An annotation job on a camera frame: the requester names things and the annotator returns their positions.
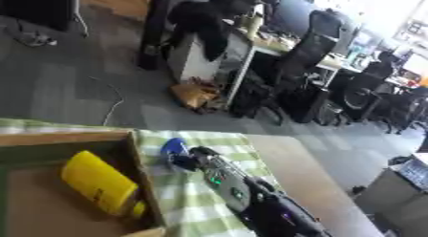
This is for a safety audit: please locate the yellow plastic bottle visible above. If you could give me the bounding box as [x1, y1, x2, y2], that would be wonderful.
[60, 150, 149, 220]

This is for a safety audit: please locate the black backpack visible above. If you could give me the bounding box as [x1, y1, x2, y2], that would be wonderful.
[225, 68, 274, 119]

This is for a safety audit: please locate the black office chair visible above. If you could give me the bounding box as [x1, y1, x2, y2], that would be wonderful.
[261, 9, 348, 126]

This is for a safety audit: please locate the blue round object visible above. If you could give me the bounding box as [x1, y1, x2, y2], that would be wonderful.
[159, 137, 191, 162]

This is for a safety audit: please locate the white floor cable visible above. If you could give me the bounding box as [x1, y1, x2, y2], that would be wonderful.
[87, 75, 127, 127]

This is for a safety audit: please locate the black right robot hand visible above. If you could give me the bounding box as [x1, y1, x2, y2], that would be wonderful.
[170, 145, 221, 172]

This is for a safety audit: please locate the black jacket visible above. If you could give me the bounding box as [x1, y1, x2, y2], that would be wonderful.
[165, 0, 236, 62]

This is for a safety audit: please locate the brown paper bag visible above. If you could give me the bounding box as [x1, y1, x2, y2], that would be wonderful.
[168, 76, 225, 115]

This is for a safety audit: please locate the white desk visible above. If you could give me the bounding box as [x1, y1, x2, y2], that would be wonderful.
[165, 19, 343, 112]

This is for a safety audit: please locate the dark office chair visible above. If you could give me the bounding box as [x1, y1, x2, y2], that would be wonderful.
[331, 51, 398, 123]

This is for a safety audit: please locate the grey side cabinet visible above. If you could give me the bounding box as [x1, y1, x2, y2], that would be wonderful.
[353, 152, 428, 237]

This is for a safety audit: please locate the tan cardboard box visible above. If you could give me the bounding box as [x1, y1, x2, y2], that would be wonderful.
[0, 129, 169, 237]

